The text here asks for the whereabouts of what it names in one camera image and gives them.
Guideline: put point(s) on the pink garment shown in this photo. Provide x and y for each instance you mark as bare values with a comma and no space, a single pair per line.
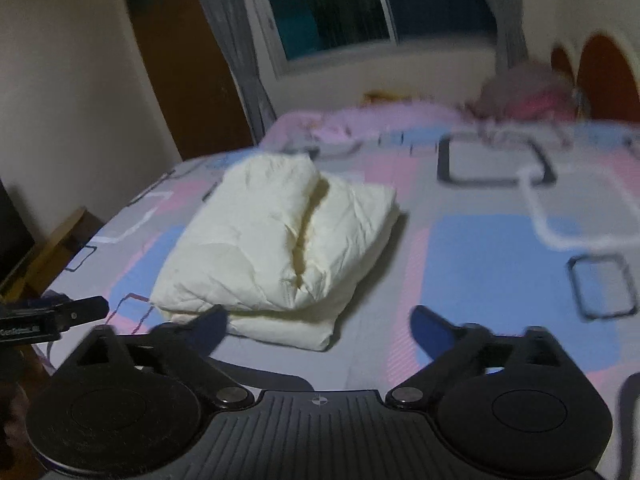
545,102

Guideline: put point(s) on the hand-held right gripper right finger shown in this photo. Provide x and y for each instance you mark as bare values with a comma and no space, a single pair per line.
425,330

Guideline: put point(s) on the pink blanket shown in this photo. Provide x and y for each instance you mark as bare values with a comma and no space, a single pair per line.
350,120

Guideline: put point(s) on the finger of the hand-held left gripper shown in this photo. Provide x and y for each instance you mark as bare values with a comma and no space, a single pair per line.
82,311

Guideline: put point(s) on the grey curtain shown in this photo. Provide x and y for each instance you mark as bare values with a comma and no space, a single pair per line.
505,25
240,60

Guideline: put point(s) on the wooden furniture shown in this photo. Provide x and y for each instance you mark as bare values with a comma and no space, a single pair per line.
65,240

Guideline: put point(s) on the brown and white headboard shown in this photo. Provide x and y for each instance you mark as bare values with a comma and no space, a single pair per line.
605,75

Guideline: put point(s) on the yellow printed pillow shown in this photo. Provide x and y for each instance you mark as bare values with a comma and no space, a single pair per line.
387,97

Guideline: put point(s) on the sliding glass window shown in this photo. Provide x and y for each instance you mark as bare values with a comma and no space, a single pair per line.
340,10

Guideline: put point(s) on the cream puffy jacket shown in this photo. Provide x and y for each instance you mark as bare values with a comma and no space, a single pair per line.
260,230

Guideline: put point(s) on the patterned grey bed cover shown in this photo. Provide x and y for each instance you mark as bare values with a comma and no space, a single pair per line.
475,260

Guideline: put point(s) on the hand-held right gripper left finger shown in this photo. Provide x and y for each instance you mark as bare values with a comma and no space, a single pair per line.
215,323

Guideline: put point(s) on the brown wooden door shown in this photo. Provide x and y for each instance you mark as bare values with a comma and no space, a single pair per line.
185,85

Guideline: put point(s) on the dark screen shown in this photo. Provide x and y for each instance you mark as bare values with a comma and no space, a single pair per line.
12,235

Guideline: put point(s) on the grey garment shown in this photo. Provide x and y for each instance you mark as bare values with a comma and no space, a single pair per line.
510,85

